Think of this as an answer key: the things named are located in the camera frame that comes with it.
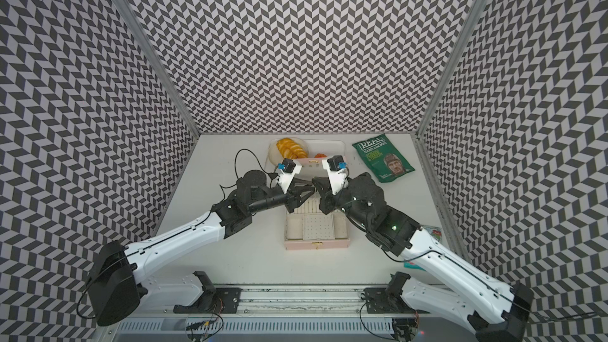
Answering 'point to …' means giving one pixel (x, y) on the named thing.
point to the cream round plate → (274, 154)
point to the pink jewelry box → (309, 228)
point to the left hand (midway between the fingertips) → (313, 189)
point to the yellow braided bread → (290, 150)
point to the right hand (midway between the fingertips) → (315, 185)
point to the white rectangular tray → (330, 148)
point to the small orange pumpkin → (320, 155)
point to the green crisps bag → (385, 157)
